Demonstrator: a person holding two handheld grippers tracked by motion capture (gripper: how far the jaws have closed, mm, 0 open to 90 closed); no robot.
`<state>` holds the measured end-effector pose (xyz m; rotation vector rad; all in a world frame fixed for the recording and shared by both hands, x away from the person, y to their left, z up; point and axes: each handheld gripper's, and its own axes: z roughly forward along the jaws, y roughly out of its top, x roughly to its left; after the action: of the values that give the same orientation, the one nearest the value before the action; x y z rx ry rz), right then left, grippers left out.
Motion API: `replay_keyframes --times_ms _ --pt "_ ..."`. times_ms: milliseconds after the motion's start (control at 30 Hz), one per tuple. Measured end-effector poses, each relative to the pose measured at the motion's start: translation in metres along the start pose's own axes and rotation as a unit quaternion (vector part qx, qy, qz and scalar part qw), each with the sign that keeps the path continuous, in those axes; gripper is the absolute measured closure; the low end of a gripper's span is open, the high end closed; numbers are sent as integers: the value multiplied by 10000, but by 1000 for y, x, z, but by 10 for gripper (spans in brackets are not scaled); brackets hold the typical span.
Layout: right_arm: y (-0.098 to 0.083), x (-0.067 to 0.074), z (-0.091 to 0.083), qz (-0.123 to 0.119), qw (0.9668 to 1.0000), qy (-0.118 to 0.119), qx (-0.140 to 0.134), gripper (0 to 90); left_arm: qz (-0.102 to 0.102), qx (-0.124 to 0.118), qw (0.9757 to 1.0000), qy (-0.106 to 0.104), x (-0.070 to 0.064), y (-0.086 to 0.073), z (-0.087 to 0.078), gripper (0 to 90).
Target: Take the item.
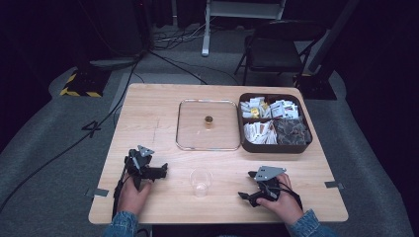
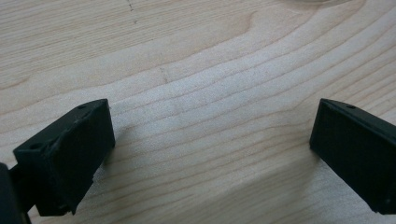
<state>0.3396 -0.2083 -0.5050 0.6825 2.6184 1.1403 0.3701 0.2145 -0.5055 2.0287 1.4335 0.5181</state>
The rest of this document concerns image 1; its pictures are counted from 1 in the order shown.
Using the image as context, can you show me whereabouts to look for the white metal stand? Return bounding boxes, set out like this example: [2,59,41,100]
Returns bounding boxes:
[201,0,288,57]

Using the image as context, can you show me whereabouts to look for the clear plastic cup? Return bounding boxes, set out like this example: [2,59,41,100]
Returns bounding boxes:
[189,167,213,198]

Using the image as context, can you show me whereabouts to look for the black folding chair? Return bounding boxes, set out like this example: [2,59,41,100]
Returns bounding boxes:
[233,19,328,87]

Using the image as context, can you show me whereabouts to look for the black stand with base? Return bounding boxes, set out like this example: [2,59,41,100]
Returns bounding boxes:
[292,0,361,102]

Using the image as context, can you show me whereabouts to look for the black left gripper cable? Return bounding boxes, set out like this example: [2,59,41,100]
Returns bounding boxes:
[111,157,136,219]

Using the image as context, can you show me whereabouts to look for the pile of white brown-print packets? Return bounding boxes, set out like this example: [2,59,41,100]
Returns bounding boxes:
[269,99,300,120]

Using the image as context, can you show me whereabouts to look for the black yellow striped stand base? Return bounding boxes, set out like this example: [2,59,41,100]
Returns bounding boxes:
[58,63,113,99]

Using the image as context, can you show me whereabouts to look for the grey tape piece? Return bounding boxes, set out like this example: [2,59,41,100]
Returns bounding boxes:
[323,180,346,191]
[85,187,110,198]

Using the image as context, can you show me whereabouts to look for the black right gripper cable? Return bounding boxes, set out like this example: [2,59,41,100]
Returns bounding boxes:
[278,181,304,211]

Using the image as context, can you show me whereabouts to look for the pile of white yellow packets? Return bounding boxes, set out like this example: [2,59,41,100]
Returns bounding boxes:
[239,96,272,119]

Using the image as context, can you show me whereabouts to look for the dark brown compartment box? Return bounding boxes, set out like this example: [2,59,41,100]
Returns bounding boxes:
[236,92,313,155]

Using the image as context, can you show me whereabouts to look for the square glass lid gold knob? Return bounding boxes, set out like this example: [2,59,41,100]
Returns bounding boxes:
[175,98,242,152]

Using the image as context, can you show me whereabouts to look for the bundle of floor cables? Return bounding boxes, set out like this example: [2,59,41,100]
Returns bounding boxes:
[149,16,218,53]

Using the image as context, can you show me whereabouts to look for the pile of dark packets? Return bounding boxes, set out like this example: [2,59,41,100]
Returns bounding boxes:
[273,117,311,146]

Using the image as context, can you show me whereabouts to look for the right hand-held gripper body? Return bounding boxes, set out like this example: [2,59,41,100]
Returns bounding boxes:
[252,165,288,202]

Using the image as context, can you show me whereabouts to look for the person's right hand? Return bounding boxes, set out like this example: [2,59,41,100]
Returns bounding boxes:
[256,172,304,226]

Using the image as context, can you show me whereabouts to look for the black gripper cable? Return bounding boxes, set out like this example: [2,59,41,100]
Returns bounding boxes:
[111,157,136,219]
[278,181,304,211]

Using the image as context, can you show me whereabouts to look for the long black floor cable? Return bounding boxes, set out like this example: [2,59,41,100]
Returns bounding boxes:
[0,48,146,213]

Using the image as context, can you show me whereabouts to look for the pile of plain white packets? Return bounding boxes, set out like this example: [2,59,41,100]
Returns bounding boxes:
[243,119,279,145]

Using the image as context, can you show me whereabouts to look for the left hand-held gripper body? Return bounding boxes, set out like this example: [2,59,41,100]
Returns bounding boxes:
[124,144,156,192]

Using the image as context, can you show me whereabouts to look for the person's left hand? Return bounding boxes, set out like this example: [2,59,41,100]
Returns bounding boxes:
[117,175,154,217]

